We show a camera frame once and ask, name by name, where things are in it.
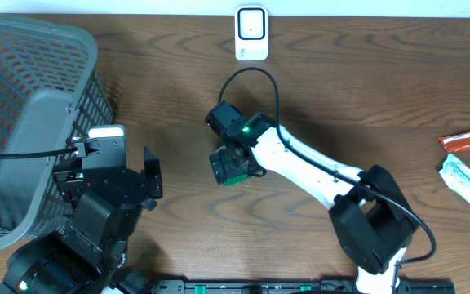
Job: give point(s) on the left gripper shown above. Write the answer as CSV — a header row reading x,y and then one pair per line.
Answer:
x,y
154,187

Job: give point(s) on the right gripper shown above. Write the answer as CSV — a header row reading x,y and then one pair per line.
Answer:
x,y
223,167

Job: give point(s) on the red chocolate bar wrapper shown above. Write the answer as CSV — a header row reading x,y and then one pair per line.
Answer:
x,y
455,143

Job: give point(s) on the teal tissue packet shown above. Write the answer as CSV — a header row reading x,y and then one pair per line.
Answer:
x,y
456,175

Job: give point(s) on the white bottle green cap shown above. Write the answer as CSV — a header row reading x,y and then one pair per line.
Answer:
x,y
236,180

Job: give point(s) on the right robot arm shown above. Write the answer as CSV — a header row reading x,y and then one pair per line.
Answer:
x,y
373,222

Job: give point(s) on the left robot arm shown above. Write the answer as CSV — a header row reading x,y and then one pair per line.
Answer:
x,y
89,247

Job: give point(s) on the white barcode scanner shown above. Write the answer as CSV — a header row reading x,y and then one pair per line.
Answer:
x,y
251,33

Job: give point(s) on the grey plastic shopping basket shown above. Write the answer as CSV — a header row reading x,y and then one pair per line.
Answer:
x,y
50,94

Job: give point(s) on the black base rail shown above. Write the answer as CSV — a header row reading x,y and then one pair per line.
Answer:
x,y
331,284

